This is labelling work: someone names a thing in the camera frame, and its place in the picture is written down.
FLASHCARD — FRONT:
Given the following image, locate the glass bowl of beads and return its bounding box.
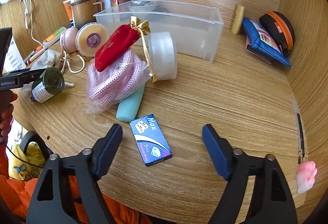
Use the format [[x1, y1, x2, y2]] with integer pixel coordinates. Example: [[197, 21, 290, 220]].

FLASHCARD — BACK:
[[128, 0, 158, 12]]

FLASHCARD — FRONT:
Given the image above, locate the mint green case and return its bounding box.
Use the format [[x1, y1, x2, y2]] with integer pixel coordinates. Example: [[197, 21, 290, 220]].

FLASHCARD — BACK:
[[116, 84, 145, 122]]

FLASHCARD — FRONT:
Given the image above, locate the person's left hand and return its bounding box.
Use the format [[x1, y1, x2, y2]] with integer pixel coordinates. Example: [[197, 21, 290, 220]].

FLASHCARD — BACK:
[[0, 105, 14, 143]]

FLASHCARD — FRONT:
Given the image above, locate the wooden desktop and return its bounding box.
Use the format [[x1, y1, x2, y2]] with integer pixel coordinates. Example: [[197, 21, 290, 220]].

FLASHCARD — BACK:
[[11, 0, 308, 217]]

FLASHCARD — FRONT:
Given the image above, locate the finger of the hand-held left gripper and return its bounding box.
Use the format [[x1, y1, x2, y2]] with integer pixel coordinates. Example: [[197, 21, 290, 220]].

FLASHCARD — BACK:
[[16, 68, 45, 86]]

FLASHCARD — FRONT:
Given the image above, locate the black metal strip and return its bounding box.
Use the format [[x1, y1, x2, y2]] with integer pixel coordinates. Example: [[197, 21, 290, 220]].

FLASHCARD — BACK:
[[295, 112, 306, 164]]

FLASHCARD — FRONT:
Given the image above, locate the green white tube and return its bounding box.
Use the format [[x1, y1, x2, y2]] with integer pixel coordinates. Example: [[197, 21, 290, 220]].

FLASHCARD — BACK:
[[42, 27, 67, 47]]

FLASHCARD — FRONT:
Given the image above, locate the small yellow bottle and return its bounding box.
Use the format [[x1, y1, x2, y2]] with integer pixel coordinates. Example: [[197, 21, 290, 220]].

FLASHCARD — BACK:
[[231, 4, 245, 35]]

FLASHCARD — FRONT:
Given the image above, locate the yellow plush toy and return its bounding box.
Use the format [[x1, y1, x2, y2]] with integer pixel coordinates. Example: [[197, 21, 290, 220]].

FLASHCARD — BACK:
[[8, 142, 47, 181]]

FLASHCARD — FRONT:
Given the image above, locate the white charging cable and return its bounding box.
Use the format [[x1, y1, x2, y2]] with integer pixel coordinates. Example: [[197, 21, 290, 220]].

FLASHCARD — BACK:
[[22, 0, 53, 46]]

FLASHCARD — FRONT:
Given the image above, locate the pink paw toy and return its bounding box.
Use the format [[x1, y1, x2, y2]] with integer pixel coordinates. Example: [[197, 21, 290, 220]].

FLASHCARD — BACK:
[[296, 161, 318, 194]]

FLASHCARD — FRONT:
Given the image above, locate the frosted white round jar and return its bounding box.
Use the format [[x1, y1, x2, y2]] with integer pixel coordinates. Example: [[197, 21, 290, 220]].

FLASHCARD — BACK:
[[147, 32, 178, 80]]

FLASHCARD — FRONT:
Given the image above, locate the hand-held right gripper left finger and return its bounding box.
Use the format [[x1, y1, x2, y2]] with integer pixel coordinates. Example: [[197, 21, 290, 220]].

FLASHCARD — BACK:
[[26, 124, 123, 224]]

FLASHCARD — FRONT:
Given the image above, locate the red velvet pouch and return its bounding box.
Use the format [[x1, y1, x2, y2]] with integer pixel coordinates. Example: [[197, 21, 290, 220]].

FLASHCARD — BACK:
[[94, 16, 151, 72]]

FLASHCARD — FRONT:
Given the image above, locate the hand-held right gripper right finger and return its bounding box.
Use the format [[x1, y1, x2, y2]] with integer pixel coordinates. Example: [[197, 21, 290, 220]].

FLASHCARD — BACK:
[[202, 124, 299, 224]]

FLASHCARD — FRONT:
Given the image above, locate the cream round jar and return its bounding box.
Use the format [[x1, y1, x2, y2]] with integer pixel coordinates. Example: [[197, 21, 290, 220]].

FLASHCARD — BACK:
[[75, 22, 108, 58]]

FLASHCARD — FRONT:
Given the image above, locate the blue razor blade box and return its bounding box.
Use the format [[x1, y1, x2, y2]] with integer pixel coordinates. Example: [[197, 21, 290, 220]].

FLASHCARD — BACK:
[[129, 114, 173, 167]]

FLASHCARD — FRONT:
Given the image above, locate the white printed box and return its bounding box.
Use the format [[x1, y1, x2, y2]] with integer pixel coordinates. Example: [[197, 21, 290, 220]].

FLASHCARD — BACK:
[[2, 34, 26, 74]]

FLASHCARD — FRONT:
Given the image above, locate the marker pen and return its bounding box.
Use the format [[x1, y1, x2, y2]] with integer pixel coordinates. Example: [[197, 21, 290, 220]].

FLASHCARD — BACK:
[[24, 45, 50, 65]]

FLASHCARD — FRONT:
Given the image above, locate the pink round jar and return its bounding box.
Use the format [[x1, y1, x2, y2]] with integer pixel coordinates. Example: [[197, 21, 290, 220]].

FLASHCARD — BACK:
[[60, 27, 79, 52]]

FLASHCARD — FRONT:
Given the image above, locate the pink rope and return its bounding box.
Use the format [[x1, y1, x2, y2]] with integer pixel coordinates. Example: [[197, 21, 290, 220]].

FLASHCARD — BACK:
[[86, 48, 150, 115]]

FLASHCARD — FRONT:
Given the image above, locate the orange tube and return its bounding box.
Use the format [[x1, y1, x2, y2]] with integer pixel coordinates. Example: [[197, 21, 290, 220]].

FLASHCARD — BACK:
[[63, 0, 75, 28]]

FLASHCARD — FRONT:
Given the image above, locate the cream cord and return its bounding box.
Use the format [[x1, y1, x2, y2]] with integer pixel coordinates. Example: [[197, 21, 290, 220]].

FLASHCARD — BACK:
[[60, 50, 87, 74]]

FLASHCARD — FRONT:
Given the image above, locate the clear plastic bin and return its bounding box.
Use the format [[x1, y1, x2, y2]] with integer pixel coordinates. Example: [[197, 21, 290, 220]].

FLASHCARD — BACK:
[[93, 0, 224, 64]]

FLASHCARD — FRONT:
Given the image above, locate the blue zip pouch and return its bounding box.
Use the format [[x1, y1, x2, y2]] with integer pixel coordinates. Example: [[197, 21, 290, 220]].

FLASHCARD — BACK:
[[242, 18, 292, 68]]

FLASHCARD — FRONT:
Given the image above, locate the black orange glasses case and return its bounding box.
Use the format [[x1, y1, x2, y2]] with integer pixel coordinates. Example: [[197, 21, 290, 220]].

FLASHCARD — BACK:
[[259, 11, 296, 57]]

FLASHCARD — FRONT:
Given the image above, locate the white cloth pouch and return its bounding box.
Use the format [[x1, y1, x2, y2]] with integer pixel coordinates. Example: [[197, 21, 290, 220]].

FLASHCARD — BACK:
[[35, 50, 62, 69]]

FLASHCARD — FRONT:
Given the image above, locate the brown mug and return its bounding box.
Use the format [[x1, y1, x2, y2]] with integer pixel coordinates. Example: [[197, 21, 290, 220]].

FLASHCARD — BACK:
[[71, 0, 105, 30]]

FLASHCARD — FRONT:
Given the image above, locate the pink wallet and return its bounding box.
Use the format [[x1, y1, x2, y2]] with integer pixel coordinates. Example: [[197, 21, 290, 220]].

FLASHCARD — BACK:
[[245, 35, 272, 64]]

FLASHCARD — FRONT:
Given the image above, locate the orange jacket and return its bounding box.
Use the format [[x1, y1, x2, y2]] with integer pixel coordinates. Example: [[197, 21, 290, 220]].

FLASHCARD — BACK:
[[0, 144, 157, 224]]

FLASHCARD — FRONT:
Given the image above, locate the green glass bottle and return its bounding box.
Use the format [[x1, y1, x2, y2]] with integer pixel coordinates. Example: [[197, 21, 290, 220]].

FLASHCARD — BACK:
[[30, 68, 65, 104]]

